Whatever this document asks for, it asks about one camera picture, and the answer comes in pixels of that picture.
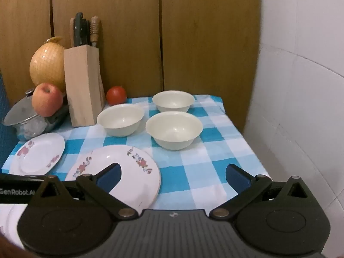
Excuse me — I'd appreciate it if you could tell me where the black knife handle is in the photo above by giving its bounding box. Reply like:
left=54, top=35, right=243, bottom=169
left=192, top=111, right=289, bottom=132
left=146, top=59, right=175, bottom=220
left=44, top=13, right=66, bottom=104
left=82, top=19, right=91, bottom=46

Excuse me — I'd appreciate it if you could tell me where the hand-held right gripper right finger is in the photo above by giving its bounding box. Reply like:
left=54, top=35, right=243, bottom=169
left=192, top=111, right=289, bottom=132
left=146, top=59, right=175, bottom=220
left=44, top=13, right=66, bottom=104
left=209, top=164, right=318, bottom=219

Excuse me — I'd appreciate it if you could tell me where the white bowl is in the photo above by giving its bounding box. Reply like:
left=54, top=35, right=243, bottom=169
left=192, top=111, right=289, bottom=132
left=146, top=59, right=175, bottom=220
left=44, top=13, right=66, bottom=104
left=145, top=111, right=203, bottom=151
left=152, top=91, right=195, bottom=113
left=96, top=103, right=145, bottom=137

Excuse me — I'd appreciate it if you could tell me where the blue mesh panel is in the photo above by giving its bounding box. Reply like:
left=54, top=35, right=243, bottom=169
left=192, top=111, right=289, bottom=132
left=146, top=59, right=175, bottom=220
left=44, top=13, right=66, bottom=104
left=0, top=71, right=12, bottom=167

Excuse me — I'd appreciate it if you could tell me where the wooden knife block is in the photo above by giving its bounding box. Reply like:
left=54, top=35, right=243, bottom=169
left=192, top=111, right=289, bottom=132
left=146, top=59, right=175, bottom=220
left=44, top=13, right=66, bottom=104
left=63, top=45, right=106, bottom=127

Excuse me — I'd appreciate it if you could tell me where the yellow pomelo in net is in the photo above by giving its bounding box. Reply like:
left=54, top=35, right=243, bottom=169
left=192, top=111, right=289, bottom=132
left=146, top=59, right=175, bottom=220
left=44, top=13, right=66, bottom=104
left=29, top=37, right=66, bottom=93

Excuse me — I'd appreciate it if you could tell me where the dark green knife handle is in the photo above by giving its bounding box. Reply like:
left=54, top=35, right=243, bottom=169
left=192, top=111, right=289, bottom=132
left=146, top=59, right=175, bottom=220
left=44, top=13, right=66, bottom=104
left=74, top=12, right=84, bottom=47

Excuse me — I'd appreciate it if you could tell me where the red tomato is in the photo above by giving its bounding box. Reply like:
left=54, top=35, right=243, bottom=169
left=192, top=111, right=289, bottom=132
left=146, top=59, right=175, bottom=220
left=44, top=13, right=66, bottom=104
left=106, top=86, right=127, bottom=106

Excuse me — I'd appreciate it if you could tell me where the small floral plate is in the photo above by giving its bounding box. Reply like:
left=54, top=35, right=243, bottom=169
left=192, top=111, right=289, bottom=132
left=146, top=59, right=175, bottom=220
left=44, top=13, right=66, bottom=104
left=9, top=133, right=66, bottom=175

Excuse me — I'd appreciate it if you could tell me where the ribbed wooden knife handle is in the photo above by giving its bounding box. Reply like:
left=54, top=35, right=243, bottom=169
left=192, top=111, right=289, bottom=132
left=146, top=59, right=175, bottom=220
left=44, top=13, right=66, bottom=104
left=90, top=16, right=101, bottom=49

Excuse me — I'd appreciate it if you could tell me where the blue checkered tablecloth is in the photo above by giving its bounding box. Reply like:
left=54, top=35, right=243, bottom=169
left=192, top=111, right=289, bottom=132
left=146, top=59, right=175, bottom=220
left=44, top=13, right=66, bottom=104
left=1, top=94, right=272, bottom=213

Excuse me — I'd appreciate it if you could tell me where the metal pot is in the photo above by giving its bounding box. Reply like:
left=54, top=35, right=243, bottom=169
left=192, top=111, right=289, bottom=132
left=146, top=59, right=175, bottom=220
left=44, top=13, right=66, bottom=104
left=13, top=114, right=49, bottom=141

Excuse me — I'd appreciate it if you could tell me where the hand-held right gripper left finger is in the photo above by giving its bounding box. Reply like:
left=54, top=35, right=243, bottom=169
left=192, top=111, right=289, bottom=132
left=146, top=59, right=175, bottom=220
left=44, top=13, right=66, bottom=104
left=29, top=163, right=140, bottom=219

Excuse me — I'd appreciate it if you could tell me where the red apple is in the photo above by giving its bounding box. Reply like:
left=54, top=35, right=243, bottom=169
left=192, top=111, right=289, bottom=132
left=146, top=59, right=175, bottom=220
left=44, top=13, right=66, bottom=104
left=32, top=83, right=64, bottom=118

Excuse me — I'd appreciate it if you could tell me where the wooden cabinet door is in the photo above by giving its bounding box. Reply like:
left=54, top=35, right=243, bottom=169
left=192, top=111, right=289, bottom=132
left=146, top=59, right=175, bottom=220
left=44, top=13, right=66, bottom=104
left=52, top=0, right=164, bottom=100
left=0, top=0, right=53, bottom=105
left=160, top=0, right=262, bottom=133

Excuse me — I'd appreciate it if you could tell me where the large floral plate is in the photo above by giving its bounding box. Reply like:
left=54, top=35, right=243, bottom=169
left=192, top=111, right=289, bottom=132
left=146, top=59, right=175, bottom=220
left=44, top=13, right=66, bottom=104
left=66, top=145, right=161, bottom=210

